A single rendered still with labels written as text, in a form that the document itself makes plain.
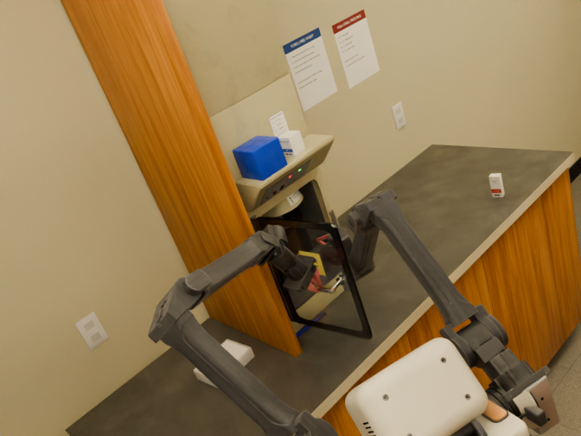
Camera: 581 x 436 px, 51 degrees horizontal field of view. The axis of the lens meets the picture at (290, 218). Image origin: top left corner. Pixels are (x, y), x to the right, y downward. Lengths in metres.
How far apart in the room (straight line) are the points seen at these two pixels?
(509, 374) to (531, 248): 1.35
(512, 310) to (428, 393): 1.48
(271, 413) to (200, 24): 1.02
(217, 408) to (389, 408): 0.90
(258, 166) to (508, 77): 2.28
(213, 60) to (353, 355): 0.94
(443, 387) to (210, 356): 0.42
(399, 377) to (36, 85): 1.35
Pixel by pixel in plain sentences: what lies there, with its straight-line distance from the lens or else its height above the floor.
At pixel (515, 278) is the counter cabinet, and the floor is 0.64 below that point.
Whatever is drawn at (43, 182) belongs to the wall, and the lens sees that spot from 1.96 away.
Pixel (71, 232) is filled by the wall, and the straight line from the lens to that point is 2.01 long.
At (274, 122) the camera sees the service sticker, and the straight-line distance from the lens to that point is 1.83.
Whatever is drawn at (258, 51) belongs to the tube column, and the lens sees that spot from 1.81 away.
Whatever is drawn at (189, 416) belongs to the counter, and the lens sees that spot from 1.92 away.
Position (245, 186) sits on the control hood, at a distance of 1.72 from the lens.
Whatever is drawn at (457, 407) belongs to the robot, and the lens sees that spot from 1.11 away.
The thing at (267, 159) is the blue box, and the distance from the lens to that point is 1.68.
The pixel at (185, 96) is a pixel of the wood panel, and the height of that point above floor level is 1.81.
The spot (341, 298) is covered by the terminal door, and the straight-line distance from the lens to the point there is 1.75.
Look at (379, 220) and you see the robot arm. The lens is 1.35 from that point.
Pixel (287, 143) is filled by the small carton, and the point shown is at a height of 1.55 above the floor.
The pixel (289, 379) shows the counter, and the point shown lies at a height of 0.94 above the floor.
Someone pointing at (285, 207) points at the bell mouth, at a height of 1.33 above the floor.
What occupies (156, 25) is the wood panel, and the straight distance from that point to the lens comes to 1.55.
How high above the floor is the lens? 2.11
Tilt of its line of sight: 25 degrees down
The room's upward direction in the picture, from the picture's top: 20 degrees counter-clockwise
